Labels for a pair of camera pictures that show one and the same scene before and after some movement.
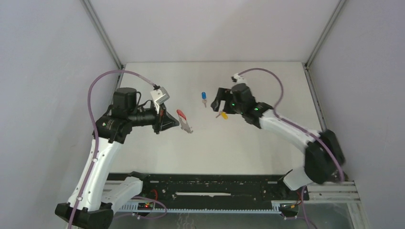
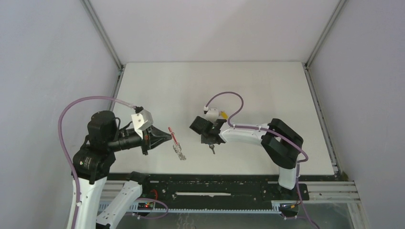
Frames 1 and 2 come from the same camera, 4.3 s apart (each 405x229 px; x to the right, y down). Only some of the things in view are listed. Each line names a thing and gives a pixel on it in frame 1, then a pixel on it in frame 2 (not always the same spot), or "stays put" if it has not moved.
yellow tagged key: [224, 115] stays put
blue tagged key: [204, 96] to [212, 146]
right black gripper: [224, 95] to [203, 140]
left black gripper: [158, 125] to [149, 136]
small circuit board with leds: [146, 206] stays put
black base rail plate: [211, 191] stays put
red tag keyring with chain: [183, 122] to [177, 147]
